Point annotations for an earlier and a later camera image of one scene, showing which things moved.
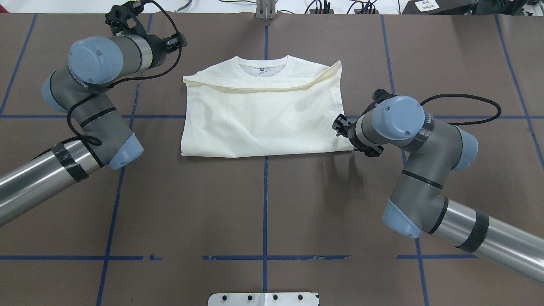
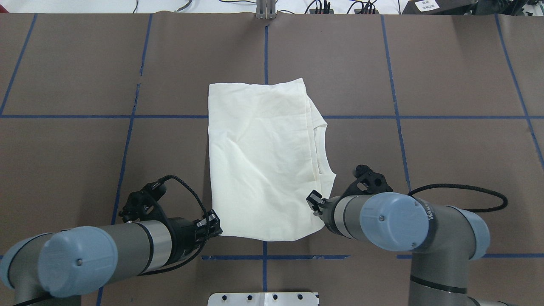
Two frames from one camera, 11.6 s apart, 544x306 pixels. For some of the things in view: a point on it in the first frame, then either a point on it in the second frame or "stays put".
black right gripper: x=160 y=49 -> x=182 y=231
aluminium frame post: x=265 y=9 stays put
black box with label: x=439 y=7 stays put
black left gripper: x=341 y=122 -> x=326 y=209
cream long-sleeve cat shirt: x=263 y=105 -> x=270 y=166
